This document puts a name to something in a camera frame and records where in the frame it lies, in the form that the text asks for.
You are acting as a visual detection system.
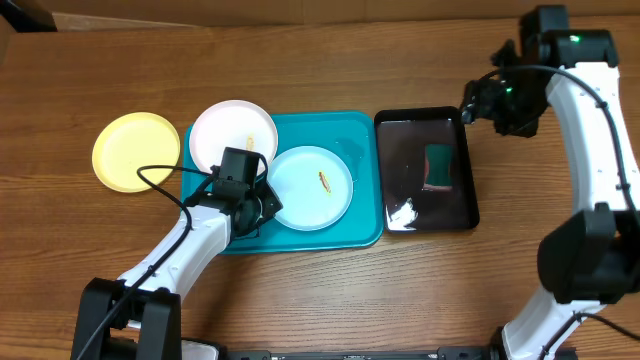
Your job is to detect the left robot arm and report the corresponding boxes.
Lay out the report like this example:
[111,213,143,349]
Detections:
[71,177,282,359]

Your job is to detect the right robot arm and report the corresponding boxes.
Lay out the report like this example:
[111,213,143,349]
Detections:
[460,5,639,359]

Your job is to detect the light blue plate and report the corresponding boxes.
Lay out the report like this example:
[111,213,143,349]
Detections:
[268,146,354,231]

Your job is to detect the yellow green plate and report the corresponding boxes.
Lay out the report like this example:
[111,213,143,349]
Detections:
[92,112,181,193]

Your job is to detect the black plastic tray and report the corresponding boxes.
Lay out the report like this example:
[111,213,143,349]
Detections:
[374,106,480,233]

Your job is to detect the green scrub sponge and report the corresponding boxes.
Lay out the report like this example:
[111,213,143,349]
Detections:
[423,144,453,191]

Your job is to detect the white pink plate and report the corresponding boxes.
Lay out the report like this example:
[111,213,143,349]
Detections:
[189,100,278,173]

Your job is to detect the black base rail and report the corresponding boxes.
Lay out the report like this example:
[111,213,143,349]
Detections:
[179,345,579,360]

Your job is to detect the dark object top left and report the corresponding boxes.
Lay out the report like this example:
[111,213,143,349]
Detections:
[1,0,57,33]

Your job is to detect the teal plastic tray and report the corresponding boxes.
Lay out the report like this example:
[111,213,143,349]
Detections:
[180,110,385,256]

